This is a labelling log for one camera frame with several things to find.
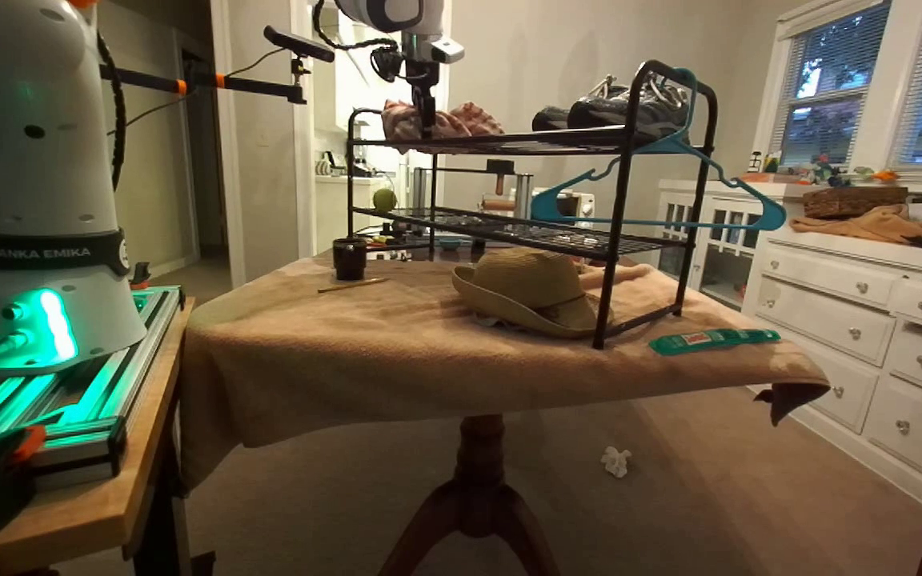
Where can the orange white checkered cloth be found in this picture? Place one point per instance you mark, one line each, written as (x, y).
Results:
(401, 124)

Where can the small black cup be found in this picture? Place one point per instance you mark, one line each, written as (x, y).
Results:
(351, 259)

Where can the brown cloth on dresser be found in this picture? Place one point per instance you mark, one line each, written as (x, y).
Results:
(880, 223)

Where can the white dresser with drawers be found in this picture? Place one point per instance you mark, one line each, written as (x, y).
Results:
(855, 307)

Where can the crumpled white paper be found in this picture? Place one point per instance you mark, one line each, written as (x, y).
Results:
(614, 463)

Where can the green ball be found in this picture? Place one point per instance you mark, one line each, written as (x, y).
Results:
(385, 200)

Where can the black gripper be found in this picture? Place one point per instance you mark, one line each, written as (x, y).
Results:
(417, 58)

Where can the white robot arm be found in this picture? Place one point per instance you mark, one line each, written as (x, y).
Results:
(62, 253)

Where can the teal clip on table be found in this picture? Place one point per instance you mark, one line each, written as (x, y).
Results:
(710, 340)

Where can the tan straw hat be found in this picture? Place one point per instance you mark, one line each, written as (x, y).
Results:
(528, 288)

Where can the green aluminium rail base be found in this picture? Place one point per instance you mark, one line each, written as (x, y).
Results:
(85, 406)

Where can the wooden table pedestal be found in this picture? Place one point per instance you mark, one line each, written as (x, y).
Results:
(478, 502)

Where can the black shoes on rack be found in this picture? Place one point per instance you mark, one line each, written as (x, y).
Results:
(612, 104)

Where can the teal plastic hanger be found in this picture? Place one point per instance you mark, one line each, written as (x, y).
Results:
(726, 205)

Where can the black camera tripod arm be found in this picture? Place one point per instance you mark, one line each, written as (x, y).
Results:
(240, 80)

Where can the yellow pencil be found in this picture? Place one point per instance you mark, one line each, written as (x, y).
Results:
(347, 287)

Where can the tan tablecloth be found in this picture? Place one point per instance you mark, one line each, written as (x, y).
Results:
(277, 358)

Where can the wooden side bench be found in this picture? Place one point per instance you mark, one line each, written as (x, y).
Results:
(137, 511)

